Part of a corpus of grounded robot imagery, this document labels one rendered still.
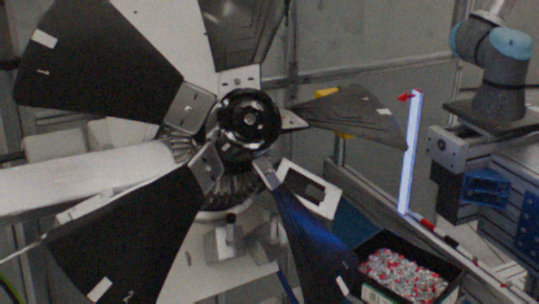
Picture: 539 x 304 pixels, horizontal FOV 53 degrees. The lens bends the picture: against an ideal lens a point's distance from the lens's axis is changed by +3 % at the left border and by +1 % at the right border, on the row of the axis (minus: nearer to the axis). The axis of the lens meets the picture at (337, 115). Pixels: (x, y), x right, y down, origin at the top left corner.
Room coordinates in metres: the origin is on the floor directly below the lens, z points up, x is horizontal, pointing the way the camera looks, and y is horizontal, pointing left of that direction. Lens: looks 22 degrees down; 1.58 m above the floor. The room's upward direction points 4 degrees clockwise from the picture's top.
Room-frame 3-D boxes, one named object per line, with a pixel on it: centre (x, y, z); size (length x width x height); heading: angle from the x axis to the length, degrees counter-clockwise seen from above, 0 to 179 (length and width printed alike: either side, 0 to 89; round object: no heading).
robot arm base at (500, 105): (1.45, -0.46, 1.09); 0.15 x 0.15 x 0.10
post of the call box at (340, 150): (1.39, -0.02, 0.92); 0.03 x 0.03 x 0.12; 36
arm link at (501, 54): (1.45, -0.46, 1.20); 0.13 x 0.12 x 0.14; 28
